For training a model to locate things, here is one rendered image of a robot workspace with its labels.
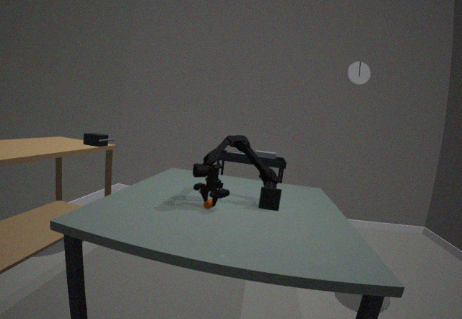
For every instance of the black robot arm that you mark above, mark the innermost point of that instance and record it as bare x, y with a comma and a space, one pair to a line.
267, 175

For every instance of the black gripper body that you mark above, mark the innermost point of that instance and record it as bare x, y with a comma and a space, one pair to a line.
211, 185

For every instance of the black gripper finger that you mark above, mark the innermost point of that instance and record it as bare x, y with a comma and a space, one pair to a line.
205, 195
214, 199

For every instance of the orange tapered knob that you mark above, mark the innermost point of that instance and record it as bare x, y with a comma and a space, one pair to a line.
208, 204

